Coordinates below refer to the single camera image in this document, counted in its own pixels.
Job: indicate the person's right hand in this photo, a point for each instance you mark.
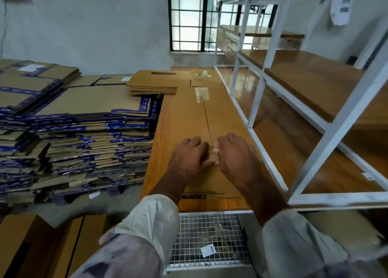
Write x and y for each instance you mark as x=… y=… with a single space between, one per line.
x=239 y=159

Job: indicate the person's left hand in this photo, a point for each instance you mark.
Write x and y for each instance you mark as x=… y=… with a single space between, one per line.
x=188 y=159

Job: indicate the stack of brown cartons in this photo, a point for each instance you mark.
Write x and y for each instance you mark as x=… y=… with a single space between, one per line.
x=194 y=117

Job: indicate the assembled boxes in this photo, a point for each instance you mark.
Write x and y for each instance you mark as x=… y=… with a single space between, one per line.
x=36 y=244

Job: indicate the person's left forearm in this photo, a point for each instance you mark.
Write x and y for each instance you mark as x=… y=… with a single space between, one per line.
x=170 y=187

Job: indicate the person's right forearm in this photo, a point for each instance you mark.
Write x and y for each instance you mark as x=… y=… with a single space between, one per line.
x=264 y=199

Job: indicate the person's light grey shirt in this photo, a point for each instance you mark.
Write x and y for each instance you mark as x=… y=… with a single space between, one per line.
x=145 y=232

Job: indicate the wooden table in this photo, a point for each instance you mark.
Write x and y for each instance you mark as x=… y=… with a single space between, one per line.
x=154 y=159

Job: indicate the white paper tag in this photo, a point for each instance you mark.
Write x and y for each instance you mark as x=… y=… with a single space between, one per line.
x=208 y=250

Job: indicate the white metal shelf rack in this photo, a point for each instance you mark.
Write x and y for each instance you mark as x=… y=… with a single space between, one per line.
x=339 y=123

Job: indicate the black framed window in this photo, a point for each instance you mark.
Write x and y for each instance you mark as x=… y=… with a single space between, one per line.
x=203 y=14

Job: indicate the white wall device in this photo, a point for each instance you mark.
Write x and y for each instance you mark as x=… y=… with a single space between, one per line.
x=340 y=11

